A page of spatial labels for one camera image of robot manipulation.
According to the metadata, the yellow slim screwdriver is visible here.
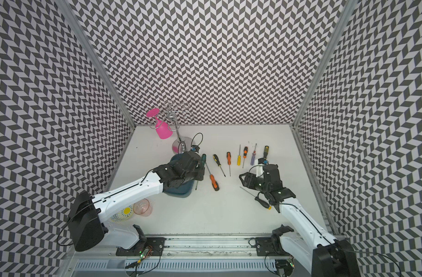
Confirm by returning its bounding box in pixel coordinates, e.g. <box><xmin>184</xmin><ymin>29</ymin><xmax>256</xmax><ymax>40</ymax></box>
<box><xmin>237</xmin><ymin>144</ymin><xmax>241</xmax><ymax>166</ymax></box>

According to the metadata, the pink plastic wine glass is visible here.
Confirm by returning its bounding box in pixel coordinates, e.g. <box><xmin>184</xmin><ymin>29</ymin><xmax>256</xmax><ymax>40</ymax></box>
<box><xmin>146</xmin><ymin>108</ymin><xmax>173</xmax><ymax>140</ymax></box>

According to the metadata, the aluminium front rail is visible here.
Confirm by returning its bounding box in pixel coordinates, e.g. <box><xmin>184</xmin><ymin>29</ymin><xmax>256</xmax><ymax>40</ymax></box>
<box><xmin>64</xmin><ymin>231</ymin><xmax>291</xmax><ymax>260</ymax></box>

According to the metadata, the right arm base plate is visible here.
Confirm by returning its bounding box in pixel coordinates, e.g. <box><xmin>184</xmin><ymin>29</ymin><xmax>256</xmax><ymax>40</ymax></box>
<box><xmin>254</xmin><ymin>237</ymin><xmax>290</xmax><ymax>257</ymax></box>

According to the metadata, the black yellow far screwdriver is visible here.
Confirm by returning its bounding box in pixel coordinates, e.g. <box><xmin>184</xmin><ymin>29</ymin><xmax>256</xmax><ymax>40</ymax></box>
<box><xmin>263</xmin><ymin>145</ymin><xmax>269</xmax><ymax>159</ymax></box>

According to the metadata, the yellow patterned plate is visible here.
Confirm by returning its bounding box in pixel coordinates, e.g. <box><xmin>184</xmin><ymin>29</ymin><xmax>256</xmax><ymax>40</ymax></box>
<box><xmin>111</xmin><ymin>205</ymin><xmax>134</xmax><ymax>222</ymax></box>

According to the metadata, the orange black small screwdriver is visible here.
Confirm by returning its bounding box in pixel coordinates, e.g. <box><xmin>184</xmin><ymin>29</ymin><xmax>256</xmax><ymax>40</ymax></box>
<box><xmin>242</xmin><ymin>146</ymin><xmax>249</xmax><ymax>167</ymax></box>

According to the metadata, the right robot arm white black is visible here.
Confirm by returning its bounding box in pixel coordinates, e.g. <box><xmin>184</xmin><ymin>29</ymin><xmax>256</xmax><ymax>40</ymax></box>
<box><xmin>239</xmin><ymin>164</ymin><xmax>361</xmax><ymax>277</ymax></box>

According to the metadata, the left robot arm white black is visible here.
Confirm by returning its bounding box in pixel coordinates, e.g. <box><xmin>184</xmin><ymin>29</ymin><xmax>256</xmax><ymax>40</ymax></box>
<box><xmin>67</xmin><ymin>151</ymin><xmax>205</xmax><ymax>252</ymax></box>

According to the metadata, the orange handled screwdriver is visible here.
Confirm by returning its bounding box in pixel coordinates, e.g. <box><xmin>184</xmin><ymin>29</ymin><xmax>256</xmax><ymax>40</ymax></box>
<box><xmin>226</xmin><ymin>152</ymin><xmax>231</xmax><ymax>176</ymax></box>

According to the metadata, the teal plastic storage box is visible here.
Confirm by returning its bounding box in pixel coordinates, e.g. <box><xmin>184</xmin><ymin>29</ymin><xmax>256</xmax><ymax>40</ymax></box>
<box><xmin>160</xmin><ymin>151</ymin><xmax>202</xmax><ymax>197</ymax></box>

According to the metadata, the purple red screwdriver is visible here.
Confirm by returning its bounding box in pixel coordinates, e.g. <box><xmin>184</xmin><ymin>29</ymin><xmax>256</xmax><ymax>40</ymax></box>
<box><xmin>250</xmin><ymin>143</ymin><xmax>257</xmax><ymax>166</ymax></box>

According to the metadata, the chrome glass holder stand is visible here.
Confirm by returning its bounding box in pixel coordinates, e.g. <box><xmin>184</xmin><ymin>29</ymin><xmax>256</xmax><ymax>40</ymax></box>
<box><xmin>163</xmin><ymin>100</ymin><xmax>193</xmax><ymax>154</ymax></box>

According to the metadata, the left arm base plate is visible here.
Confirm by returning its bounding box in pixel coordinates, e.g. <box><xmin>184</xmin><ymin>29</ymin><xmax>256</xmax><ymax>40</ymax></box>
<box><xmin>116</xmin><ymin>237</ymin><xmax>166</xmax><ymax>257</ymax></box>

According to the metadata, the black yellow long screwdriver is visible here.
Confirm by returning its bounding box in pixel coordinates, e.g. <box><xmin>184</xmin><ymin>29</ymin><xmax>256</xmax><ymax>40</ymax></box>
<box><xmin>241</xmin><ymin>187</ymin><xmax>271</xmax><ymax>210</ymax></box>

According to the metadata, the orange black long screwdriver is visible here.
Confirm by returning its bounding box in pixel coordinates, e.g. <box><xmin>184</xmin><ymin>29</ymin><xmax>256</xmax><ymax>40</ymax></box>
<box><xmin>205</xmin><ymin>163</ymin><xmax>220</xmax><ymax>191</ymax></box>

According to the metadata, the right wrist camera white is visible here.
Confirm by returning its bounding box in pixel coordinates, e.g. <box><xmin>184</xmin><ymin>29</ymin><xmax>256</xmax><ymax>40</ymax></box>
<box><xmin>257</xmin><ymin>158</ymin><xmax>269</xmax><ymax>166</ymax></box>

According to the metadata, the clear pink plastic cup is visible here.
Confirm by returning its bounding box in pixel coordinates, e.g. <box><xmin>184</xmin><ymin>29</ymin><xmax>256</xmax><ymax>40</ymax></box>
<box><xmin>133</xmin><ymin>199</ymin><xmax>153</xmax><ymax>217</ymax></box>

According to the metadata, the green black screwdriver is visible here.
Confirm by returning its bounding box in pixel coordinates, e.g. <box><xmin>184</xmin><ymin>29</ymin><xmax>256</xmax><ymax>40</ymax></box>
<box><xmin>195</xmin><ymin>154</ymin><xmax>206</xmax><ymax>190</ymax></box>

